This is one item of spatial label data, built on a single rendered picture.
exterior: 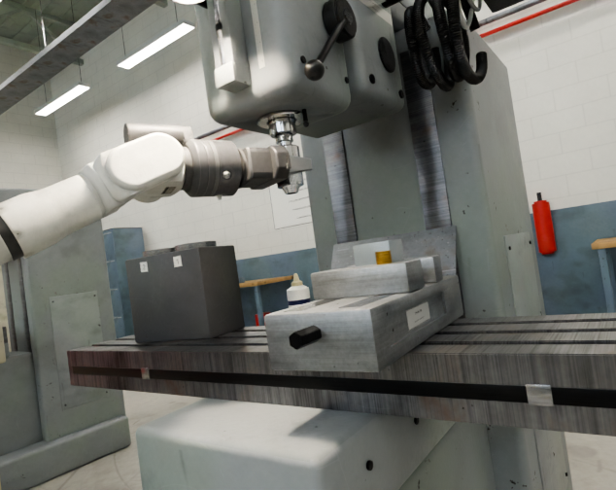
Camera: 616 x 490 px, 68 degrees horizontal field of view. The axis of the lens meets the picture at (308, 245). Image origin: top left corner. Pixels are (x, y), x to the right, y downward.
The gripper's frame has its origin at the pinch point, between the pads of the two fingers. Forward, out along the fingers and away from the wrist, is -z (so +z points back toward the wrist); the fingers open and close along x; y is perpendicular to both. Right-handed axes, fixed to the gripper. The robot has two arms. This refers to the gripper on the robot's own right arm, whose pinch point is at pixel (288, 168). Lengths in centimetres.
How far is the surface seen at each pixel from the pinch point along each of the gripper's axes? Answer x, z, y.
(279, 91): -8.9, 5.3, -9.7
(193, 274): 23.7, 11.2, 16.1
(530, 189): 180, -380, -24
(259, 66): -7.1, 7.0, -14.2
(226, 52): -5.6, 11.6, -16.5
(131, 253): 726, -123, -35
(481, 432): -3, -37, 57
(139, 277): 37.5, 18.8, 15.2
